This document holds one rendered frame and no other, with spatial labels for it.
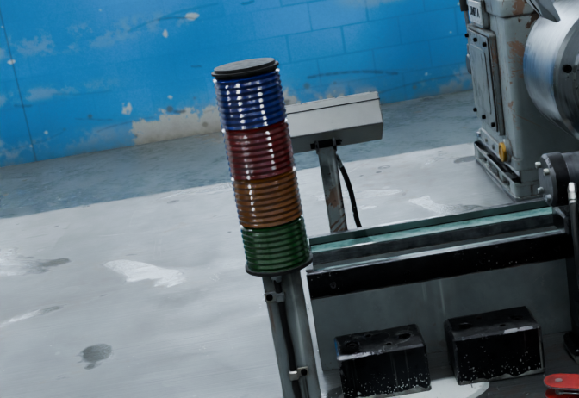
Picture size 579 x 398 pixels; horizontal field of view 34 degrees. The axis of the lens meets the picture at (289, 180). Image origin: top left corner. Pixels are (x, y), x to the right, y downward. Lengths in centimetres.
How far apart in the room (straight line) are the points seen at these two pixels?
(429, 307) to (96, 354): 48
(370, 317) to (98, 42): 573
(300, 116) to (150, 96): 546
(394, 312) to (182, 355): 31
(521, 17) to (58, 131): 556
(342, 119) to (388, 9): 539
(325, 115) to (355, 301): 31
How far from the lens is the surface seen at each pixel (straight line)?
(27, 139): 699
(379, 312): 115
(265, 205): 83
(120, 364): 131
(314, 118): 133
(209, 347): 130
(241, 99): 81
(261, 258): 85
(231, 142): 83
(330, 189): 137
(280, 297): 87
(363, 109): 134
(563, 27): 144
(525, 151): 166
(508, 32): 162
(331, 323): 115
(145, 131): 683
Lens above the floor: 133
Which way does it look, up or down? 15 degrees down
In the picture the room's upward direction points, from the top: 10 degrees counter-clockwise
